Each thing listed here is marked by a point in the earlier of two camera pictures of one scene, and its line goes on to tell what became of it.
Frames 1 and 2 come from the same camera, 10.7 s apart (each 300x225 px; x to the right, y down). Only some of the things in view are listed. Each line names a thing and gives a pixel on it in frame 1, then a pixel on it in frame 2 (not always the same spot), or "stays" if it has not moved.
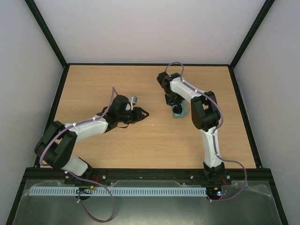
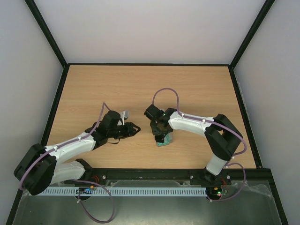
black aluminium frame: (37, 173) stays
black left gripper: (138, 115) → (130, 132)
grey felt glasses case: (183, 113) → (168, 138)
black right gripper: (176, 102) → (158, 130)
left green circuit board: (86, 188) stays
